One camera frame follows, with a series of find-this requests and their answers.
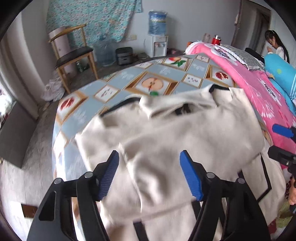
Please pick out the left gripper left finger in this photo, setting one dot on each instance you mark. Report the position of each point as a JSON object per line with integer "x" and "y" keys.
{"x": 54, "y": 220}

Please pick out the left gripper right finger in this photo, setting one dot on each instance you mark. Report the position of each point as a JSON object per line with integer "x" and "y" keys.
{"x": 231, "y": 203}

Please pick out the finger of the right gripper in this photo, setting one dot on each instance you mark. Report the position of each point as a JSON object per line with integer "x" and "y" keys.
{"x": 286, "y": 132}
{"x": 282, "y": 156}

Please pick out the beige zip hoodie jacket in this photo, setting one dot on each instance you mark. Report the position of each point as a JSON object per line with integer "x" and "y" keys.
{"x": 218, "y": 128}

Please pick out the person right hand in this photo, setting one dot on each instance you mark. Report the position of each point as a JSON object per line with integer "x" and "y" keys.
{"x": 292, "y": 193}

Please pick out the brown wooden block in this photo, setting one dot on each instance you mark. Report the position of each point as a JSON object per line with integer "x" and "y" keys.
{"x": 29, "y": 211}

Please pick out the pink floral blanket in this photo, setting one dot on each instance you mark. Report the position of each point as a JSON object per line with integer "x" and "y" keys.
{"x": 262, "y": 94}

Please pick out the blue plush pillow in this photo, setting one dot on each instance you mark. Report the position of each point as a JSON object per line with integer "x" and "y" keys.
{"x": 284, "y": 76}

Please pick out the grey lace pillow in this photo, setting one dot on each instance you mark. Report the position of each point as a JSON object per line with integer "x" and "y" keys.
{"x": 246, "y": 59}

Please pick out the person in white top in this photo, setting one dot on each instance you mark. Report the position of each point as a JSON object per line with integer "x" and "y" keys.
{"x": 274, "y": 40}

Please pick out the fruit pattern blue tablecloth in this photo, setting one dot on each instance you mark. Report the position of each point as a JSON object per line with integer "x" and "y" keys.
{"x": 169, "y": 76}

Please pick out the red thermos cup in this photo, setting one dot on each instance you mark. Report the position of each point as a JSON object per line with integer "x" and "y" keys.
{"x": 216, "y": 40}

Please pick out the clear glass jar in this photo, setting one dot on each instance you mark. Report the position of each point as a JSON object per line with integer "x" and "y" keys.
{"x": 206, "y": 38}

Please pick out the white plastic bag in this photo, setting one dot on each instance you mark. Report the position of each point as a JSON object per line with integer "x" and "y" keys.
{"x": 53, "y": 91}

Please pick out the white water dispenser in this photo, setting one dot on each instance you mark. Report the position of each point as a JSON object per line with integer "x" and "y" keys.
{"x": 156, "y": 46}

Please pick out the blue water bottle jug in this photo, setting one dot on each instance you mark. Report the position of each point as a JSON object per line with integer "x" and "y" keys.
{"x": 157, "y": 23}

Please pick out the wooden chair black seat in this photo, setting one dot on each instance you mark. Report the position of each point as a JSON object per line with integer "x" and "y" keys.
{"x": 72, "y": 56}

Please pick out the empty clear water jug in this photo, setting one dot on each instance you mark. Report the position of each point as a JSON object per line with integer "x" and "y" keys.
{"x": 104, "y": 52}

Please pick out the black rice cooker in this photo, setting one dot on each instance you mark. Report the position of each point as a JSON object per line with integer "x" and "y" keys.
{"x": 124, "y": 55}

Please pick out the teal floral hanging cloth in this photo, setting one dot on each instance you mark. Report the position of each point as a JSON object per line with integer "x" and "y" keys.
{"x": 105, "y": 20}

